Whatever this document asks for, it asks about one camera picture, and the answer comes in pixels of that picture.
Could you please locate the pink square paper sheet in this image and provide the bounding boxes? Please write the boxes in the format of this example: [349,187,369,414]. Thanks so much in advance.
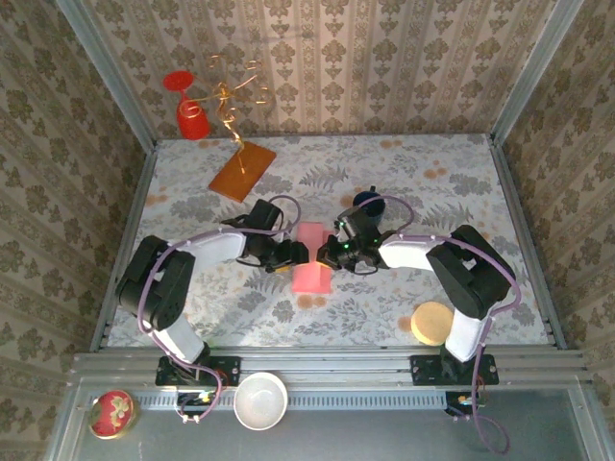
[291,221,333,294]

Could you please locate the dark blue mug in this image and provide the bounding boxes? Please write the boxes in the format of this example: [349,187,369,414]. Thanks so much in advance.
[352,184,388,227]

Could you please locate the round cork disc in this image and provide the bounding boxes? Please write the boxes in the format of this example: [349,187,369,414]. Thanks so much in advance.
[410,301,456,347]

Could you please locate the floral patterned table cover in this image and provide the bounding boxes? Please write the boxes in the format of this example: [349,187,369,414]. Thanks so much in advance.
[106,133,552,348]

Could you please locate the white bowl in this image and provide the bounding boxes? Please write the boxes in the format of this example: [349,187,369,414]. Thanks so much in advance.
[233,372,289,431]

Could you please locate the red plastic wine glass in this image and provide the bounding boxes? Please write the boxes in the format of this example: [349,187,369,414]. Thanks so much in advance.
[161,70,211,141]

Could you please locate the grey metal shelf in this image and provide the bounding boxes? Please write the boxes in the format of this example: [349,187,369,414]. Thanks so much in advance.
[45,376,614,461]

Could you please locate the red round tin, gold pattern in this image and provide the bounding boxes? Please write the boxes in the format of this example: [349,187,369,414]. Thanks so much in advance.
[87,389,140,441]

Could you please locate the gold wire tree, wooden base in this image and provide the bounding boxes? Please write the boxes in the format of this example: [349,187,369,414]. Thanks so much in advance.
[206,54,279,205]

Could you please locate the aluminium cross rail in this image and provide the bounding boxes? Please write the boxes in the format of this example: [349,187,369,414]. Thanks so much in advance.
[70,345,593,385]

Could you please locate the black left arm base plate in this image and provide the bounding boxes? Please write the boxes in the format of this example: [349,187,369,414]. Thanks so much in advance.
[154,354,242,388]

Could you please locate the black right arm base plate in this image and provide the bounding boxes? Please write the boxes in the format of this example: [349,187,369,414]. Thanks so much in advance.
[409,353,500,387]

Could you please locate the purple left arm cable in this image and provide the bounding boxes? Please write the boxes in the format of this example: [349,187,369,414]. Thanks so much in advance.
[136,195,303,426]

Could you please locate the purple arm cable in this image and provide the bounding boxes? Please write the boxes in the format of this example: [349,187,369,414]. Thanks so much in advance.
[357,194,523,455]
[136,195,303,426]

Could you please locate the aluminium side rail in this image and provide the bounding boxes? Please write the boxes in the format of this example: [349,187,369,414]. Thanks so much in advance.
[89,143,159,352]
[488,136,568,350]

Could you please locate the grey slotted cable duct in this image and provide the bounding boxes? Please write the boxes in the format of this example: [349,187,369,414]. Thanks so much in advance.
[127,388,451,413]

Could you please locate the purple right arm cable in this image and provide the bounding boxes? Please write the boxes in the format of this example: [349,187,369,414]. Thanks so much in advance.
[357,194,523,455]

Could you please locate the aluminium corner post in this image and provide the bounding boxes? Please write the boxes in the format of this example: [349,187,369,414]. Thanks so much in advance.
[56,0,159,151]
[490,0,586,145]

